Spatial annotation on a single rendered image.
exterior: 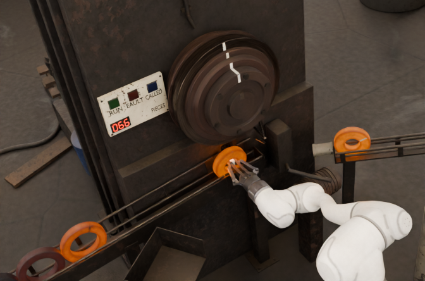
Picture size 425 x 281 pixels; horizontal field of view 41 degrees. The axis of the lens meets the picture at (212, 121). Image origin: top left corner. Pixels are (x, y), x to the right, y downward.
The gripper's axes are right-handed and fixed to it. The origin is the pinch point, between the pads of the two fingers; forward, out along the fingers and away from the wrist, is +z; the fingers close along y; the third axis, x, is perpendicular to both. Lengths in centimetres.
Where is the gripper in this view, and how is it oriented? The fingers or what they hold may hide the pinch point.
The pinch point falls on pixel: (229, 159)
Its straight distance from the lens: 246.5
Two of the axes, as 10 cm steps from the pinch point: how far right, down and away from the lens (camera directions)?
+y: 8.5, -4.1, 3.3
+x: -1.0, -7.4, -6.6
